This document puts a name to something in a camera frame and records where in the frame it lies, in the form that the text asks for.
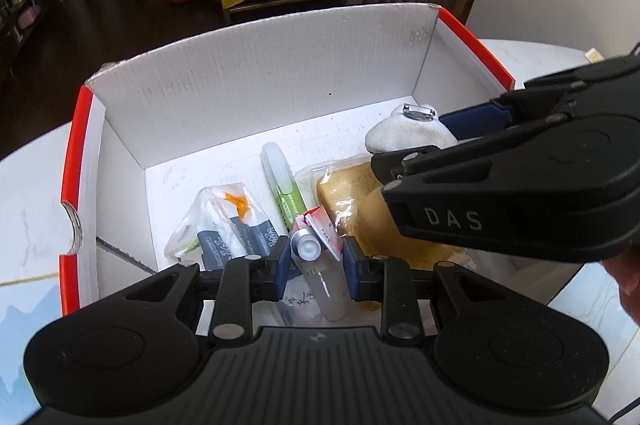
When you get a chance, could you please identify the dark wooden television cabinet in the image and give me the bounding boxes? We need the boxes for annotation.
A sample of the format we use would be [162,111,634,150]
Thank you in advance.
[0,0,63,71]

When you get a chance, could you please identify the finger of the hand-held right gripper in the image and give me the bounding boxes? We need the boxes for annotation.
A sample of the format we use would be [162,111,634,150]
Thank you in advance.
[371,118,566,188]
[440,54,640,140]

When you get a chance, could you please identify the bagged bread slice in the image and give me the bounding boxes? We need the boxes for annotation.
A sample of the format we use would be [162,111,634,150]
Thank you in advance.
[296,162,481,312]

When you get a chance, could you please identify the person's right hand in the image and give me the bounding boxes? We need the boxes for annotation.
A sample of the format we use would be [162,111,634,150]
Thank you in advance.
[602,247,640,331]

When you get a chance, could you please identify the pink bag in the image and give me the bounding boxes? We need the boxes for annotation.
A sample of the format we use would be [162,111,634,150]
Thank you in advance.
[15,2,41,31]

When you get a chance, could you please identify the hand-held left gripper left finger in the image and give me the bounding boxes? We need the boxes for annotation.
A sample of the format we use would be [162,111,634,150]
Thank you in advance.
[120,237,291,340]

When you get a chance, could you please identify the red cardboard box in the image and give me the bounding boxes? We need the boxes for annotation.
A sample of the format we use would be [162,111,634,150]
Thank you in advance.
[59,2,586,342]

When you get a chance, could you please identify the tissue packet grey label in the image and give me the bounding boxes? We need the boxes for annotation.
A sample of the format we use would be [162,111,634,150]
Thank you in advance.
[197,230,238,268]

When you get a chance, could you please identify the translucent bag with green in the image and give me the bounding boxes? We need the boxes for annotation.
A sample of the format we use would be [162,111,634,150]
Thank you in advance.
[165,205,206,261]

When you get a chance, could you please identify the tissue packet with orange print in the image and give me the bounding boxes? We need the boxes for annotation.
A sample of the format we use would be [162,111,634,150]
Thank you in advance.
[197,182,323,331]

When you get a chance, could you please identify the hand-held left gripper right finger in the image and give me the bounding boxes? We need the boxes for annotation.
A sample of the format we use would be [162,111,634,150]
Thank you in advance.
[344,235,501,340]

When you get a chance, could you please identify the green and white pen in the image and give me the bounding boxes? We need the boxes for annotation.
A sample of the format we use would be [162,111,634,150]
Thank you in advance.
[261,142,307,233]

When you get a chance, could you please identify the white plush rabbit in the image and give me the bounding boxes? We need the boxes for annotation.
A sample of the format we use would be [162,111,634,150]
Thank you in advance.
[365,102,458,156]

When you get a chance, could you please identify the red and white tube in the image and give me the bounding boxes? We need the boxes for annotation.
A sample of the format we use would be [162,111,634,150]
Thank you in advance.
[292,205,351,322]

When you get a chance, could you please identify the tan squishy toy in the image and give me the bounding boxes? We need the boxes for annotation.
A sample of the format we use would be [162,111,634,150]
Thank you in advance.
[356,188,416,242]

